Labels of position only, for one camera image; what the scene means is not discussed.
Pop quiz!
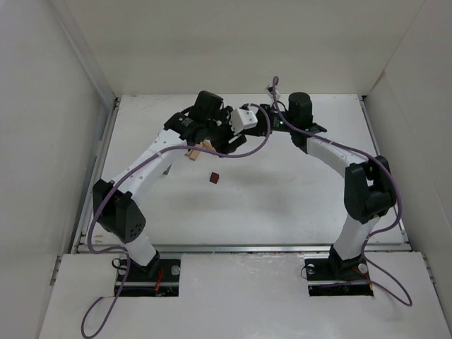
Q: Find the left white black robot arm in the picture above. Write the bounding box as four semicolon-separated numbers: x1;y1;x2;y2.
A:
93;90;258;275

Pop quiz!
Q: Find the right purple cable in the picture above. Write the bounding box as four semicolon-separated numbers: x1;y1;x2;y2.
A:
265;76;413;307

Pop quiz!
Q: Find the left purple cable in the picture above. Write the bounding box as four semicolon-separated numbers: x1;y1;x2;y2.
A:
81;103;272;338

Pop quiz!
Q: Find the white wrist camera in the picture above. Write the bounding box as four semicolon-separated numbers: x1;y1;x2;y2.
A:
230;108;258;136
266;85;280;102

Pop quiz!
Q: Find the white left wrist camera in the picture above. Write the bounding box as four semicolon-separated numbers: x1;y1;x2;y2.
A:
230;108;258;136

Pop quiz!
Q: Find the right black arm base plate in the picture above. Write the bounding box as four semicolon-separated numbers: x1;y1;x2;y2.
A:
304;258;368;282

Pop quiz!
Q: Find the purple cable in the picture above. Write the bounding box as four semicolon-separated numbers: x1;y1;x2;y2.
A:
265;76;413;307
81;103;272;338

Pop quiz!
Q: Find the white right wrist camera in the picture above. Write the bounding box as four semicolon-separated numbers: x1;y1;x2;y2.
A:
266;85;280;102

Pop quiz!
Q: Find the dark red wooden cube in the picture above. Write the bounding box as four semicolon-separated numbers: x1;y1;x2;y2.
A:
209;172;220;184

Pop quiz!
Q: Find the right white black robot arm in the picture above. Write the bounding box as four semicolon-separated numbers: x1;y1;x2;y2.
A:
234;92;398;278

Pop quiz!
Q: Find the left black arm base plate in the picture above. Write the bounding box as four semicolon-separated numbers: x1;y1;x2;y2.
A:
126;258;182;285

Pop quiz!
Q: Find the long light wooden block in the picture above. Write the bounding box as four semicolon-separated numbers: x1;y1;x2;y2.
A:
185;140;215;161

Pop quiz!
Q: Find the aluminium rail frame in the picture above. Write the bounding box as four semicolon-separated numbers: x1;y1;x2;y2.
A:
69;95;414;255

